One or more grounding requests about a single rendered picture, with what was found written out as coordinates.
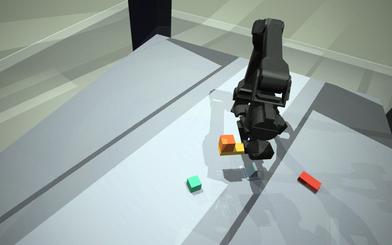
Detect red-orange rectangular block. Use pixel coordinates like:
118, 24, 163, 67
298, 171, 321, 192

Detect yellow bar with orange block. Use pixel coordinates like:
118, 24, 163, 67
218, 135, 245, 156

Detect green cube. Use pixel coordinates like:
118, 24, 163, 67
187, 175, 202, 193

